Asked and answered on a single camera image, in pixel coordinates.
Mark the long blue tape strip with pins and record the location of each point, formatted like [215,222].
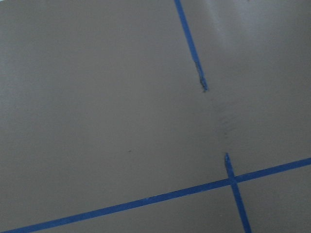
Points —
[189,38]

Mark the crossing blue tape strip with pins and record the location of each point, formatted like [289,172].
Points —
[161,198]

